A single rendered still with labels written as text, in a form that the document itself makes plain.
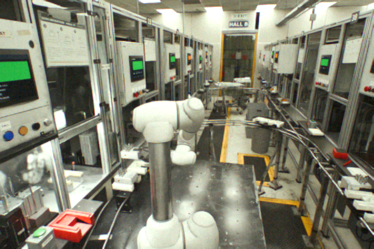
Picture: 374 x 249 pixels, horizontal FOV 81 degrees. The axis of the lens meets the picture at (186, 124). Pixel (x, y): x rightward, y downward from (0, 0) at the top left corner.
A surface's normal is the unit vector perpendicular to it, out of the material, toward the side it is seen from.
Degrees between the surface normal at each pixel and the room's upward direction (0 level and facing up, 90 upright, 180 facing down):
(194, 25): 90
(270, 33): 90
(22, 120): 90
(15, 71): 90
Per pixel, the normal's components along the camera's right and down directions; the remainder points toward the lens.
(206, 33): -0.22, 0.30
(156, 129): 0.12, 0.23
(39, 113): 0.98, 0.07
